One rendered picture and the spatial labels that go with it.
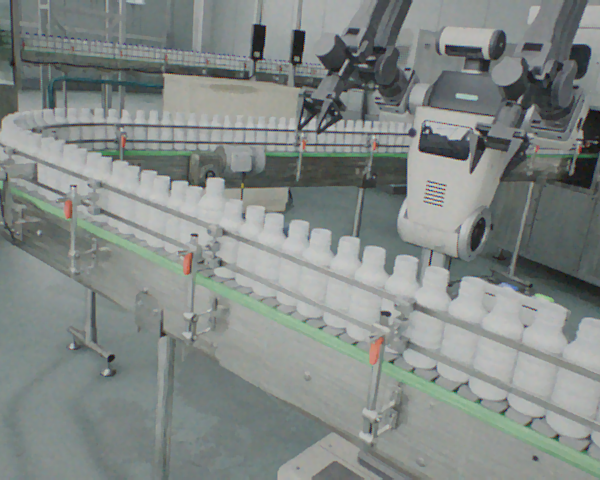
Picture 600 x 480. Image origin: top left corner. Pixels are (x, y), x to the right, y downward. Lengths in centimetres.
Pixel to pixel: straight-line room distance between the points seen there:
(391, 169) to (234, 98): 227
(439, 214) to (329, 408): 69
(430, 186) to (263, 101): 396
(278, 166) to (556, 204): 255
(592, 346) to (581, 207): 392
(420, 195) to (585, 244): 324
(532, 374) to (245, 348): 56
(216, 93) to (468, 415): 455
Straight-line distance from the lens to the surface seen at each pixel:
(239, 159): 269
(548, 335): 92
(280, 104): 557
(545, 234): 496
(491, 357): 94
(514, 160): 129
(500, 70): 126
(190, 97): 518
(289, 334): 112
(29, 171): 188
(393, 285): 99
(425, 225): 164
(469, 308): 95
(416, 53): 709
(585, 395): 91
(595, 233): 474
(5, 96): 641
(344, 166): 321
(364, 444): 102
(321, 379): 111
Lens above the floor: 147
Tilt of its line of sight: 18 degrees down
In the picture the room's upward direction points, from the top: 6 degrees clockwise
